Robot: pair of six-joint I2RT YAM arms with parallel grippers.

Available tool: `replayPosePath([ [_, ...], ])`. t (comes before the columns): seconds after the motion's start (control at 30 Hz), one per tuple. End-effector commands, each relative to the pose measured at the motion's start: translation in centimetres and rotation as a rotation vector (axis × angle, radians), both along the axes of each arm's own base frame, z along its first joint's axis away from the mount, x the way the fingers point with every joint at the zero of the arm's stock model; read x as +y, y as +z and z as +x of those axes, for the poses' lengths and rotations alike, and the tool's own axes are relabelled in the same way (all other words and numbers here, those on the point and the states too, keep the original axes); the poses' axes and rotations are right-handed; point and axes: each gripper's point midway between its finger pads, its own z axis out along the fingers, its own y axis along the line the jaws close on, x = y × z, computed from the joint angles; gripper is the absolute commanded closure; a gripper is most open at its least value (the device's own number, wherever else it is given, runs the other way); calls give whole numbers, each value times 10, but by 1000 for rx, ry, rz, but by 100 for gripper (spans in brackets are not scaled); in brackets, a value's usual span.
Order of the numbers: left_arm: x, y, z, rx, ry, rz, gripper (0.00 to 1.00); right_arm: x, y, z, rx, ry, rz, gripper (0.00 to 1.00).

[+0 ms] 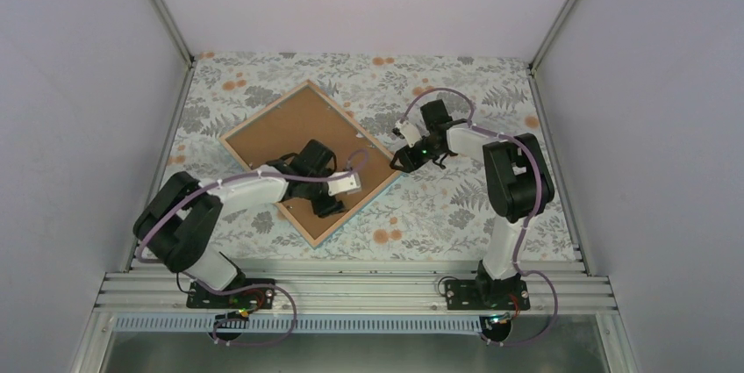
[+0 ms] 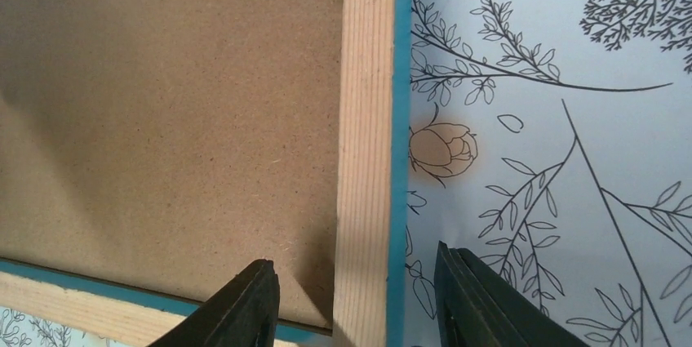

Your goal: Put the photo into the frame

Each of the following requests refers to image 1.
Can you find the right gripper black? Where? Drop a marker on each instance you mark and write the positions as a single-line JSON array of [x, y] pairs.
[[410, 163]]

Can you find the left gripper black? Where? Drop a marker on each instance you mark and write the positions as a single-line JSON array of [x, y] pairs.
[[328, 207]]

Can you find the wooden picture frame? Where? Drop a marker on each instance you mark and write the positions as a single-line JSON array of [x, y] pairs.
[[360, 196]]

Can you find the brown backing board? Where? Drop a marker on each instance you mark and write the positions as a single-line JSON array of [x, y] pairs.
[[290, 132]]

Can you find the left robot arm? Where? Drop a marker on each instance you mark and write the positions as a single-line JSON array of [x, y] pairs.
[[176, 227]]

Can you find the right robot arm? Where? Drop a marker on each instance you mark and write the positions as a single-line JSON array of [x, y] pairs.
[[517, 181]]

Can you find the floral table mat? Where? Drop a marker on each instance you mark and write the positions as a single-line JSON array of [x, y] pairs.
[[434, 214]]

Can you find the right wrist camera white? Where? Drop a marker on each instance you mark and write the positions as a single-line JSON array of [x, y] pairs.
[[407, 131]]

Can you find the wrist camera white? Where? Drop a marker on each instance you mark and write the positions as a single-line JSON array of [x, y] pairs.
[[407, 131], [343, 182]]

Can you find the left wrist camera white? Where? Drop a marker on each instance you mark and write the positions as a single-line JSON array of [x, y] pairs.
[[343, 182]]

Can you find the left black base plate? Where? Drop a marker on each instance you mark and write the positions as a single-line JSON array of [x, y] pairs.
[[254, 299]]

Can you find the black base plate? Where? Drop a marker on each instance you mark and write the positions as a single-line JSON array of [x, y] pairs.
[[474, 295], [254, 299]]

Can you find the slotted cable duct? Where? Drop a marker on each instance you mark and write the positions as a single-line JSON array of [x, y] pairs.
[[303, 324]]

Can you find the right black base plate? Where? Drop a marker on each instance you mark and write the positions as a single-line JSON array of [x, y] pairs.
[[474, 295]]

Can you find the aluminium mounting rail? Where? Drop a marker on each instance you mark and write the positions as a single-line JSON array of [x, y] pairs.
[[352, 287]]

